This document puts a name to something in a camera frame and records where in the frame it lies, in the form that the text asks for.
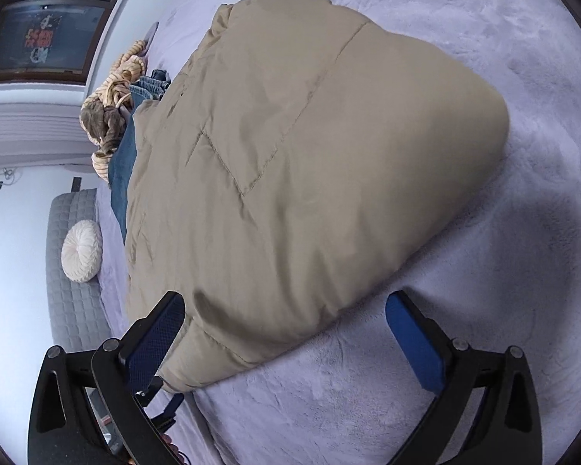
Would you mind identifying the beige puffer jacket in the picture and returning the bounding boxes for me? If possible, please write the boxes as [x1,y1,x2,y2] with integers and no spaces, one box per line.
[124,0,510,394]

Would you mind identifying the round cream pillow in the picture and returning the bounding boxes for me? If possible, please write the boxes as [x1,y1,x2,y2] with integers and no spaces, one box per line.
[61,219,102,282]

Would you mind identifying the purple plush blanket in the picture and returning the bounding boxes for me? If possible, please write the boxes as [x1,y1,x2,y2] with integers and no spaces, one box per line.
[94,0,581,465]

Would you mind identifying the folded blue jeans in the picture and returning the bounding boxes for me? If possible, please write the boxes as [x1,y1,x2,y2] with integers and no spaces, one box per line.
[107,69,171,243]

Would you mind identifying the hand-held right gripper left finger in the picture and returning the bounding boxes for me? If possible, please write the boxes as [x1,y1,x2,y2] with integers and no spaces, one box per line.
[26,291,186,465]

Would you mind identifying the grey quilted headboard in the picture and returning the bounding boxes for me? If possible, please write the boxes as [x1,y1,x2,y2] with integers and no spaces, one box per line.
[46,189,112,350]

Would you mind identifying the dark window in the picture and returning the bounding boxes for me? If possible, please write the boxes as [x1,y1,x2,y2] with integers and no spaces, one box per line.
[0,0,143,85]

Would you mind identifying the brown fuzzy garment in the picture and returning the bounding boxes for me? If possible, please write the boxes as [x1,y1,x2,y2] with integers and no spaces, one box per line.
[80,94,129,148]

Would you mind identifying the person's left hand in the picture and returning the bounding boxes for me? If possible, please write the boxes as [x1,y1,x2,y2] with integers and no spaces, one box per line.
[161,433,189,465]

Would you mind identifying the beige striped garment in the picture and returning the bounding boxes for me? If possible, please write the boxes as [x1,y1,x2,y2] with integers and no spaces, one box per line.
[91,39,151,185]

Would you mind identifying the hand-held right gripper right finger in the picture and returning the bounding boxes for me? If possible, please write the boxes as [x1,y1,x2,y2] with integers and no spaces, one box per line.
[385,291,543,465]

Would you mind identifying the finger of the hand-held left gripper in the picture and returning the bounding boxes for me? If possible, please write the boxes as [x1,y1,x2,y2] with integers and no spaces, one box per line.
[136,378,186,436]

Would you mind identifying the grey curtain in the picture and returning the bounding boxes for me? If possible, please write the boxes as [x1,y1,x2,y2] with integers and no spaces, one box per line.
[0,102,94,168]

